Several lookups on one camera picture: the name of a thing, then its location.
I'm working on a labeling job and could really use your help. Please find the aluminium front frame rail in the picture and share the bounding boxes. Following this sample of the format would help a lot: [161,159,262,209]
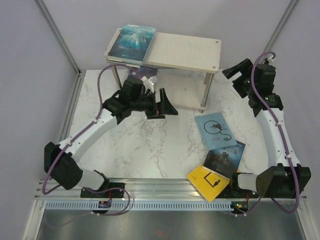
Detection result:
[34,177,308,201]

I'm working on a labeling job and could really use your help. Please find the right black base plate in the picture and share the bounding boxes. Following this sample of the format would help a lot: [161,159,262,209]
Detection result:
[216,184,261,218]

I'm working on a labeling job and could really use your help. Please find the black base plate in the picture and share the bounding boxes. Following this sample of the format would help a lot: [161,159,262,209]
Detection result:
[216,184,261,218]
[80,182,131,216]

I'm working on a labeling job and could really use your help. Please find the white slotted cable duct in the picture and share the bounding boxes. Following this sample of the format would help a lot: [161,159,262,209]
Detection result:
[45,200,234,211]

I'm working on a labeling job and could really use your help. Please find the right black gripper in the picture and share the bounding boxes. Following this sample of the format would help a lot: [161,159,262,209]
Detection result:
[222,59,257,99]

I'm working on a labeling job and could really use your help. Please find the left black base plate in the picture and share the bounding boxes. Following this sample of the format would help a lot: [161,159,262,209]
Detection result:
[80,182,131,216]

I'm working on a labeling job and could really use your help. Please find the purple Robinson Crusoe book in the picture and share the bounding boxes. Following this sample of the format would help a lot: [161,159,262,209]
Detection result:
[128,66,158,78]

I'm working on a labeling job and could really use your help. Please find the dark castle cover book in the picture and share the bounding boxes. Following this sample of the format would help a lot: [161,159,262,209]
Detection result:
[202,141,246,179]

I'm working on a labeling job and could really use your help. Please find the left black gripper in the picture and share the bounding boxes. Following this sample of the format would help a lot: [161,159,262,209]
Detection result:
[130,87,178,119]

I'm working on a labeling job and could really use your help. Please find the white two-tier wooden shelf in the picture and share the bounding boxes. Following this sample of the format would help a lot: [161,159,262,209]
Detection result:
[104,27,222,113]

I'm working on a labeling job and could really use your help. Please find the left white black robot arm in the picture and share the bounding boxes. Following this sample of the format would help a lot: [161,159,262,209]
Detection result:
[44,77,179,198]

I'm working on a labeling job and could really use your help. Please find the green yellow fantasy book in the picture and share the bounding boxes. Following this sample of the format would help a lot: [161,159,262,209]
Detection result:
[104,29,144,65]

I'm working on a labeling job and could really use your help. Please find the light blue OS book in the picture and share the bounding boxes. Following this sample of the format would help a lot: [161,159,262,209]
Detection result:
[195,112,237,151]

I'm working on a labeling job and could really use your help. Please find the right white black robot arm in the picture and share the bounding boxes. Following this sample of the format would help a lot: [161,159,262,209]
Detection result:
[222,58,311,199]

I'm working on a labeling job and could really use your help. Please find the teal ocean cover book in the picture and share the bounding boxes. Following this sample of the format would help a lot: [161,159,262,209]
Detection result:
[106,24,156,65]

